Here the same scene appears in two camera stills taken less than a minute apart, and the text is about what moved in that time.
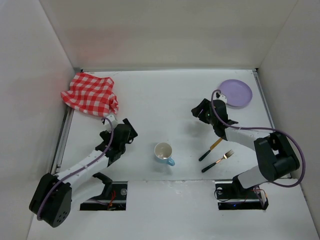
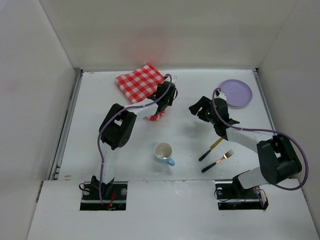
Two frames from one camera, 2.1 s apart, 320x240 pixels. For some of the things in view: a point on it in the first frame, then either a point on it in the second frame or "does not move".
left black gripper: [128, 128] -> [161, 107]
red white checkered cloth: [91, 94] -> [141, 84]
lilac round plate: [238, 95] does not move
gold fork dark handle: [225, 155] does not move
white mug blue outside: [162, 153] does not move
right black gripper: [200, 110] does not move
